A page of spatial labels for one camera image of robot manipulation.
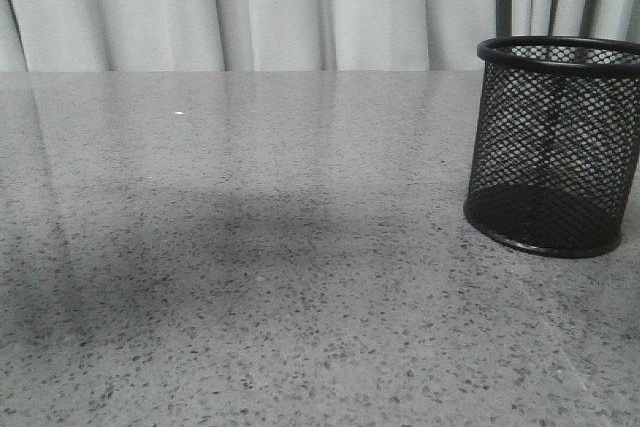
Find black mesh pen bucket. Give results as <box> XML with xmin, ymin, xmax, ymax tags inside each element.
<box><xmin>463</xmin><ymin>36</ymin><xmax>639</xmax><ymax>259</ymax></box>

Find grey pleated curtain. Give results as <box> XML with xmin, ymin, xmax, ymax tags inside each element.
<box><xmin>1</xmin><ymin>0</ymin><xmax>639</xmax><ymax>72</ymax></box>

